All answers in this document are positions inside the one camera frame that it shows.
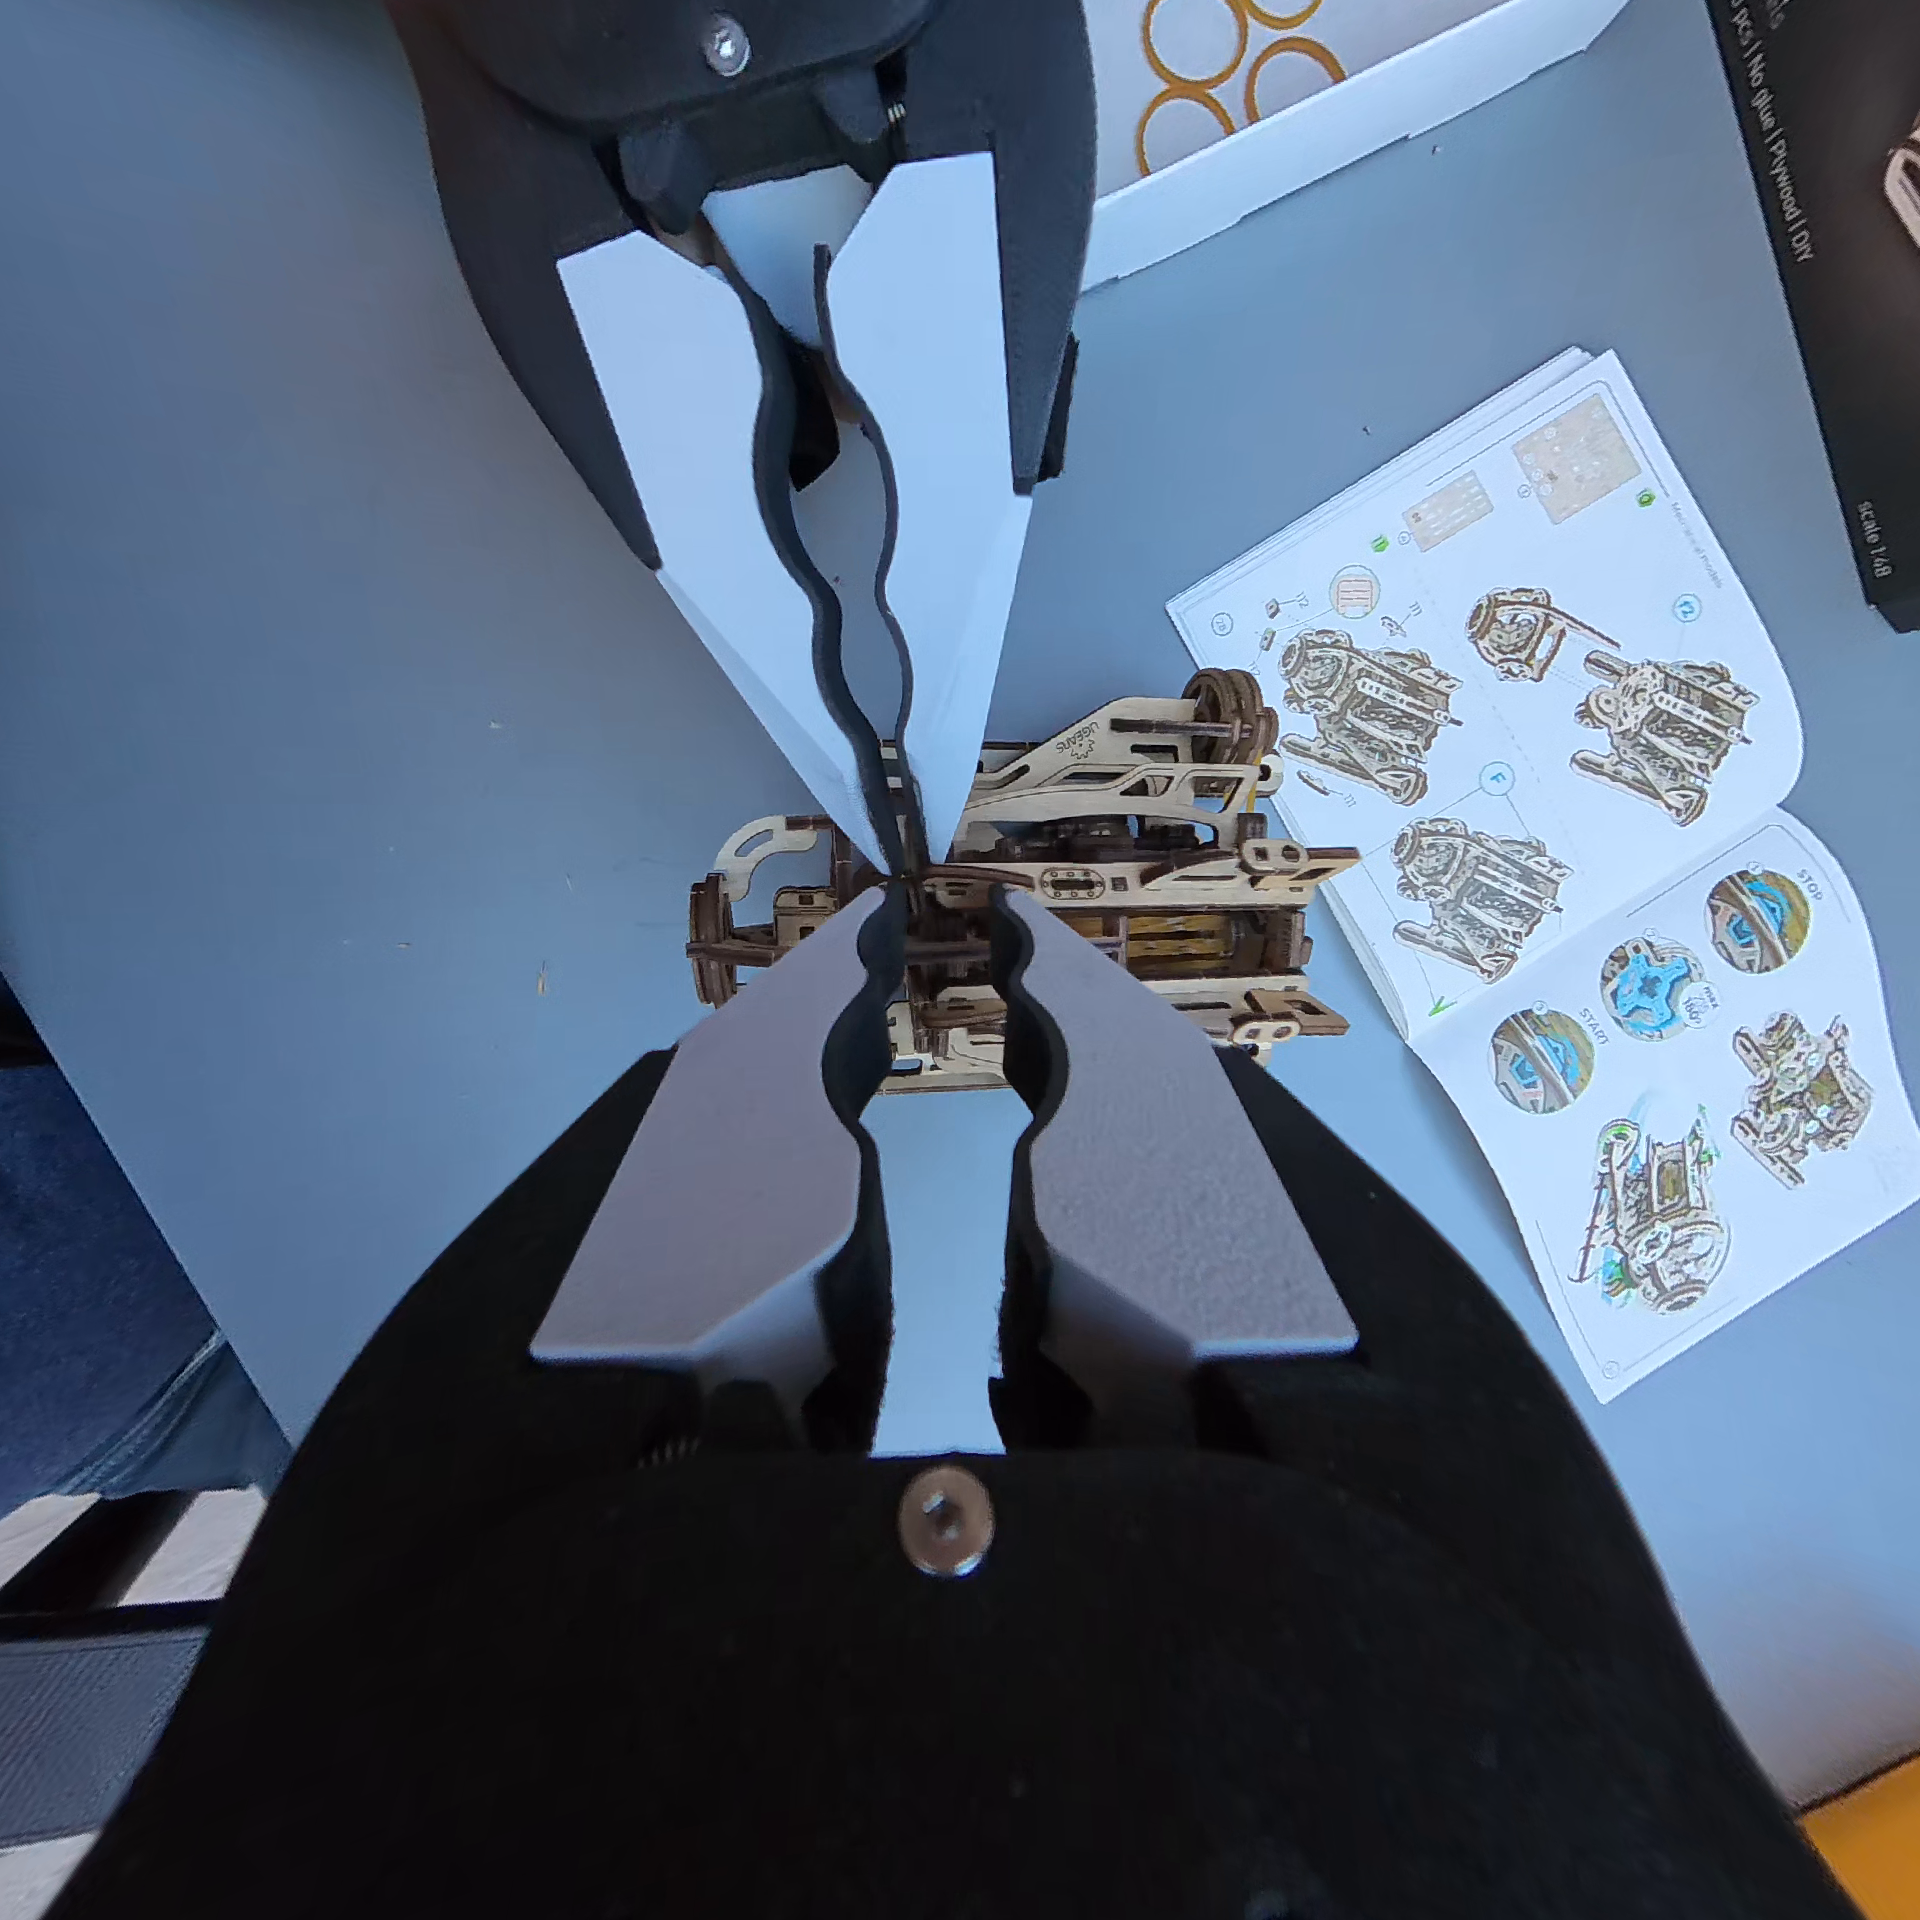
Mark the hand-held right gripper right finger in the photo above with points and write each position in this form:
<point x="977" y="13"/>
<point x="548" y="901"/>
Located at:
<point x="1186" y="1200"/>

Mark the illustrated instruction booklet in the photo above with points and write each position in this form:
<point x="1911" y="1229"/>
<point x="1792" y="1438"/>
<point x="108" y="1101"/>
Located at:
<point x="1619" y="810"/>

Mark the person's blue jeans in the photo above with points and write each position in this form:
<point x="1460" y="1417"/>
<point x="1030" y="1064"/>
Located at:
<point x="194" y="1413"/>

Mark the black mesh office chair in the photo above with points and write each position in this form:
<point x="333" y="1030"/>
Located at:
<point x="88" y="1725"/>

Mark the yellow plastic crate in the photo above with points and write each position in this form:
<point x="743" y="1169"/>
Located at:
<point x="1869" y="1858"/>

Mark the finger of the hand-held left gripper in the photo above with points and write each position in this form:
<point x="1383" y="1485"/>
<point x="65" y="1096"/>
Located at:
<point x="673" y="453"/>
<point x="943" y="453"/>

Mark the white cardboard box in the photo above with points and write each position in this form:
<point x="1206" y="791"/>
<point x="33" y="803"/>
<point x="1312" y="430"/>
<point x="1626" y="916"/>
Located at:
<point x="1349" y="128"/>

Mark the black model kit box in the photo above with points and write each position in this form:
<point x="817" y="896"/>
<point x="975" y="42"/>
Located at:
<point x="1847" y="301"/>

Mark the wooden submarine model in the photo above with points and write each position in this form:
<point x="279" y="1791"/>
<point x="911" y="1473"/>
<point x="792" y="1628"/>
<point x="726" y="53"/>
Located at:
<point x="1140" y="885"/>

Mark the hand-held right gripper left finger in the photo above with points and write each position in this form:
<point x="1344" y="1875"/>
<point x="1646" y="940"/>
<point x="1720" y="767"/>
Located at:
<point x="707" y="1200"/>

